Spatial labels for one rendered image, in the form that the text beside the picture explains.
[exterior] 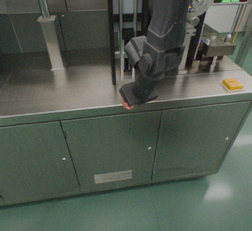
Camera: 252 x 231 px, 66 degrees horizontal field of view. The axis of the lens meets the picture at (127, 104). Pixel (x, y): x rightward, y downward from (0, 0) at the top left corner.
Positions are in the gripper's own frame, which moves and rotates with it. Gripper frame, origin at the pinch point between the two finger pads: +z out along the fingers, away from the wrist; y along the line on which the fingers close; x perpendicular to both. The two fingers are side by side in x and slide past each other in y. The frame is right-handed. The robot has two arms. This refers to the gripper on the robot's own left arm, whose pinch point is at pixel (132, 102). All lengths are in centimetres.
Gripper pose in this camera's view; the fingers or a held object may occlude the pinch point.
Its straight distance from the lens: 64.8
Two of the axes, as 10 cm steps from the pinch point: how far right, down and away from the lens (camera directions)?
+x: 4.2, 8.7, -2.7
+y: -8.8, 3.1, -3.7
